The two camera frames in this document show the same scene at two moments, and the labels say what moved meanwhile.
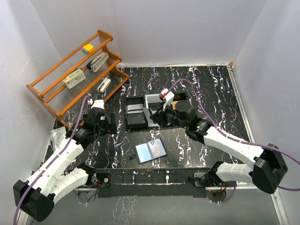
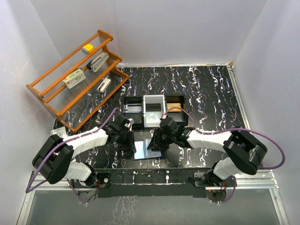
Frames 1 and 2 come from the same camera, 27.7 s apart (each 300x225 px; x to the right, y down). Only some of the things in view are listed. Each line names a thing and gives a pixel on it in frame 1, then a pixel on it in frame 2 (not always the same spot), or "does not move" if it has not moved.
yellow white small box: [87, 48] does not move
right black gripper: [159, 117] to [159, 146]
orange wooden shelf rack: [79, 84] does not move
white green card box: [74, 79] does not move
